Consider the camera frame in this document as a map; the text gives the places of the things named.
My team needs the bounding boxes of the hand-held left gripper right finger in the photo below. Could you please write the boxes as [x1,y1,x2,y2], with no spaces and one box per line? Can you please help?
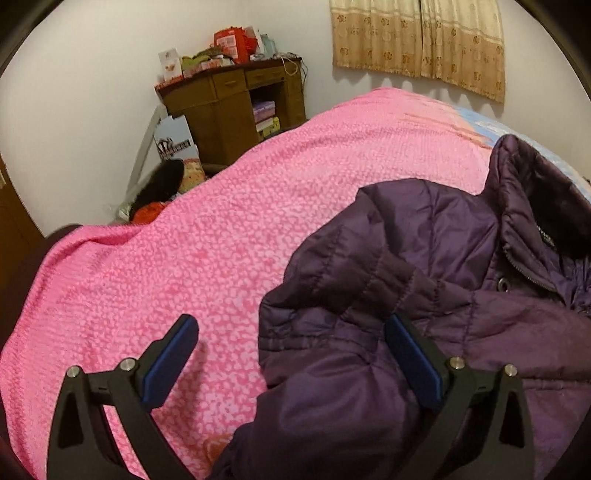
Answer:
[385,315,537,480]

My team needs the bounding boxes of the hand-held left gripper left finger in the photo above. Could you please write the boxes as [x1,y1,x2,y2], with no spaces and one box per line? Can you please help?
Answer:
[46,314,200,480]

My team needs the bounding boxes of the purple quilted jacket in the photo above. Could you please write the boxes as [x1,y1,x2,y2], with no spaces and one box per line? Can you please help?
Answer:
[210,134,591,480]

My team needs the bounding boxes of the pink blanket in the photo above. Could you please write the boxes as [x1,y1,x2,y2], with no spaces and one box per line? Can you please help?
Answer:
[0,87,495,480]

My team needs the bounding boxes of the red cloth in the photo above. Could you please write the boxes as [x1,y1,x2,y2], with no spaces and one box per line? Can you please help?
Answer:
[129,202,167,223]

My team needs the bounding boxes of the black fluffy cloth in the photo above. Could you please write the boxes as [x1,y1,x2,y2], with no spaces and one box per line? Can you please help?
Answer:
[131,159,185,209]

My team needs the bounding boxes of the patterned cushion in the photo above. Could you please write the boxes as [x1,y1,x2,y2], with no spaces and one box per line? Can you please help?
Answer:
[178,158,208,195]

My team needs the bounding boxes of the brown wooden door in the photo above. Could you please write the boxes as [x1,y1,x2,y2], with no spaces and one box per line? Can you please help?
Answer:
[0,157,47,282]

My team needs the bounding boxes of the white printed paper bag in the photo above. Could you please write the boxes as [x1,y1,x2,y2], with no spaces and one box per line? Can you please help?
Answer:
[154,115,200,163]

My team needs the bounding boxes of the brown wooden desk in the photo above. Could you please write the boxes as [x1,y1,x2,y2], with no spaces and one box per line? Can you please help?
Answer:
[154,56,308,174]

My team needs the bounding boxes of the blue patterned blanket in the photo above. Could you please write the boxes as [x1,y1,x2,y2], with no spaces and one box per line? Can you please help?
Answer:
[452,104,591,204]

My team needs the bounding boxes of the yellow white box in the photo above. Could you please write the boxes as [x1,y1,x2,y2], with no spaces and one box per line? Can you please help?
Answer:
[255,117,281,140]

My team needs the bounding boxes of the purple box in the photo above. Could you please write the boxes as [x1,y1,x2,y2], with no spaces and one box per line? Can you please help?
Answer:
[252,100,277,123]

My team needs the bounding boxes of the white printed box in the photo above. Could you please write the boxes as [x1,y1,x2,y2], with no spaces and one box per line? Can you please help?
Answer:
[158,47,182,79]

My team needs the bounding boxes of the green cloth bundle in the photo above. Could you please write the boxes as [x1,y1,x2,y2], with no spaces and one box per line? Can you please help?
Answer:
[181,52,223,71]

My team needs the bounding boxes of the beige floral curtain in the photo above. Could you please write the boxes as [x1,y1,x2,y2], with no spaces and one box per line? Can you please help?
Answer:
[329,0,506,103]

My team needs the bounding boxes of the red gift box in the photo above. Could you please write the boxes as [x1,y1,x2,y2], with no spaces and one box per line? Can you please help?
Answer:
[213,27,259,64]

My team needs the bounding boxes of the pale blue bag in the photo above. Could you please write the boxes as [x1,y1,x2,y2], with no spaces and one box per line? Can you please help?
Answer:
[257,32,280,59]

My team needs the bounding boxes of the white metal frame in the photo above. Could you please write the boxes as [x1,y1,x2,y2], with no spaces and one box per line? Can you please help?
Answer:
[126,105,167,197]

